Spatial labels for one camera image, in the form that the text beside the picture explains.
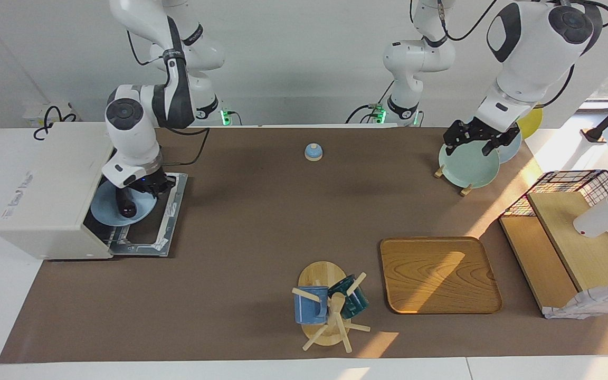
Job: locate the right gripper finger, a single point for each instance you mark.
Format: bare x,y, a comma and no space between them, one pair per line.
170,189
151,195

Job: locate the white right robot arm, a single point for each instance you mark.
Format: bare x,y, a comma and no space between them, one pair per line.
130,132

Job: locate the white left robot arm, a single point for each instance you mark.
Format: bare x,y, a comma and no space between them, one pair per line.
531,53

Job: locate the glass oven door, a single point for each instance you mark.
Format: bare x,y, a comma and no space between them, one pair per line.
169,221

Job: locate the white cup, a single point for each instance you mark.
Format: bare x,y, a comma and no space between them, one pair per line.
599,219

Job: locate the cream toaster oven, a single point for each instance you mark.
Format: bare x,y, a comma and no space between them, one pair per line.
50,190

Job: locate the wooden stepped shelf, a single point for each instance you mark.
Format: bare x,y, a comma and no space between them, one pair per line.
573,248

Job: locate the mint green plate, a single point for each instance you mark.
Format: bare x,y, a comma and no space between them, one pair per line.
467,169

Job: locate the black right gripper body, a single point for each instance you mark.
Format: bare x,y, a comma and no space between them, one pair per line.
151,182

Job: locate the brown table mat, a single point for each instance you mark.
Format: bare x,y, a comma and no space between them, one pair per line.
262,221

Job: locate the wooden plate rack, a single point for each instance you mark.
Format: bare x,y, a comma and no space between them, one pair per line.
466,190

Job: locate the white marbled fabric liner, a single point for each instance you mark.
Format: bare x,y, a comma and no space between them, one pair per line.
589,303

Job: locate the large pale blue plate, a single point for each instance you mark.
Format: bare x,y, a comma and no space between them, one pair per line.
512,150

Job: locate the white power strip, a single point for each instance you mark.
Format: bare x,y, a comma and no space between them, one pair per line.
32,113

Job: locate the blue mug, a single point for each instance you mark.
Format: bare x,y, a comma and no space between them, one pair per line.
309,309

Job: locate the dark purple eggplant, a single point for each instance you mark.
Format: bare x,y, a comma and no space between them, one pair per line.
126,206

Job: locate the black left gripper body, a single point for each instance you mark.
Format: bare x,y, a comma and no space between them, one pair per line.
481,131

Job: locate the small light blue plate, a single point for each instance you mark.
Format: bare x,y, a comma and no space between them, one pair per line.
104,208

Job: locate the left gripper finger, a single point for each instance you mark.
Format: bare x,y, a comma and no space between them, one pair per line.
488,148
456,145

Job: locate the wooden mug tree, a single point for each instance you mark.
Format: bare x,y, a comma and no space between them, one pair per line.
322,274

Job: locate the wooden serving tray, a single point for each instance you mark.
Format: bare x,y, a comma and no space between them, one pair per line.
438,274

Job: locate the yellow plate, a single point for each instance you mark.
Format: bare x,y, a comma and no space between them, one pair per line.
531,124

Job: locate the dark green mug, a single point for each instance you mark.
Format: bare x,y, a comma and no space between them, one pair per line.
354,301

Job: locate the blue service bell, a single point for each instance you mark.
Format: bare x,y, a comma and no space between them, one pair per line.
313,153

